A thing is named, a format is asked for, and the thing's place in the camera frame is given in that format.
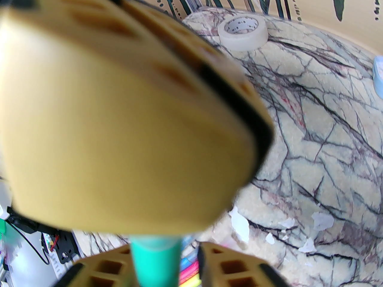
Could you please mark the white masking tape roll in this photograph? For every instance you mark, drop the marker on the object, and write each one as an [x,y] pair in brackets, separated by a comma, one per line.
[239,42]

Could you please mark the yellow marker pen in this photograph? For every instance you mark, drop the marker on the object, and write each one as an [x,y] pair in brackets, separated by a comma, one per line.
[191,281]

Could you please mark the teal marker pen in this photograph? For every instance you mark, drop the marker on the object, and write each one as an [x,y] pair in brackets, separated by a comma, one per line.
[155,259]

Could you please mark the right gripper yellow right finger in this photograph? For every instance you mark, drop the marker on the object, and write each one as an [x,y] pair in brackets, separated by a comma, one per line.
[215,259]

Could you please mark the white torn paper scrap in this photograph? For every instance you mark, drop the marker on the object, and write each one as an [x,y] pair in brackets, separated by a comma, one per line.
[308,245]
[239,224]
[321,221]

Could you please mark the small light blue box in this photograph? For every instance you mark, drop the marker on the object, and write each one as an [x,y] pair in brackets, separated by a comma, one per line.
[378,76]

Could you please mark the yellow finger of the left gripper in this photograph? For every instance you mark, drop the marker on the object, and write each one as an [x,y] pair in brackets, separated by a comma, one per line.
[191,43]
[104,130]

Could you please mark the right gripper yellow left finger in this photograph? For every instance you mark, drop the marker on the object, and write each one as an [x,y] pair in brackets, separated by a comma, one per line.
[124,259]

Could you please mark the pink marker pen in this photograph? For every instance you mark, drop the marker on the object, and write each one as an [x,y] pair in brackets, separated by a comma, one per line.
[188,267]

